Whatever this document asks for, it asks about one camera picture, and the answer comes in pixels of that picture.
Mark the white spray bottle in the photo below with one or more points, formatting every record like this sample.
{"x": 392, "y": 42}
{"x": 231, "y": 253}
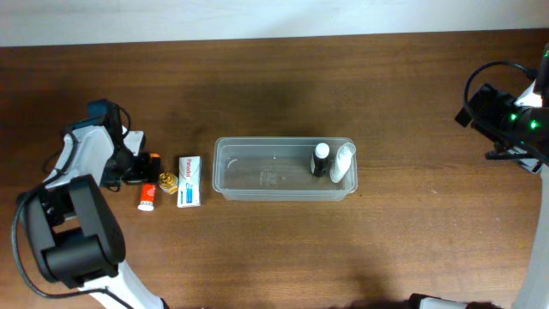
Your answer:
{"x": 342, "y": 162}

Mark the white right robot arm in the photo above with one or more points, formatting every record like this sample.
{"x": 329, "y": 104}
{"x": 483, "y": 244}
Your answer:
{"x": 527, "y": 129}

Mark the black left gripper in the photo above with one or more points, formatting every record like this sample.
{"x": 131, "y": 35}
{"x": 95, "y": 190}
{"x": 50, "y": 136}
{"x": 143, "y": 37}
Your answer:
{"x": 143, "y": 167}

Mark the white Panadol box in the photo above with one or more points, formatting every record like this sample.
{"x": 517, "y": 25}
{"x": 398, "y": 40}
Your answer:
{"x": 189, "y": 178}

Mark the small gold-lid balm jar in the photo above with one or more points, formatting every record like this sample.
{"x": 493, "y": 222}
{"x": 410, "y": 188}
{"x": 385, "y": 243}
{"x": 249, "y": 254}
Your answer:
{"x": 168, "y": 182}

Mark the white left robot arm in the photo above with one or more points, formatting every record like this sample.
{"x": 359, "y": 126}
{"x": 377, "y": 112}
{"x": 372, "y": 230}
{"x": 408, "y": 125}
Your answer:
{"x": 73, "y": 234}

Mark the orange tablet tube white cap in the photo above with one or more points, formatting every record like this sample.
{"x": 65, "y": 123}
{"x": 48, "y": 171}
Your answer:
{"x": 147, "y": 197}

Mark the dark bottle white cap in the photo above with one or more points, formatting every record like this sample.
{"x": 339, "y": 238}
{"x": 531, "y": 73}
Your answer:
{"x": 320, "y": 159}

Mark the clear plastic container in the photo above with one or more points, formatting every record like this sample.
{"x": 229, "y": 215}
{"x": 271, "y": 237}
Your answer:
{"x": 278, "y": 169}

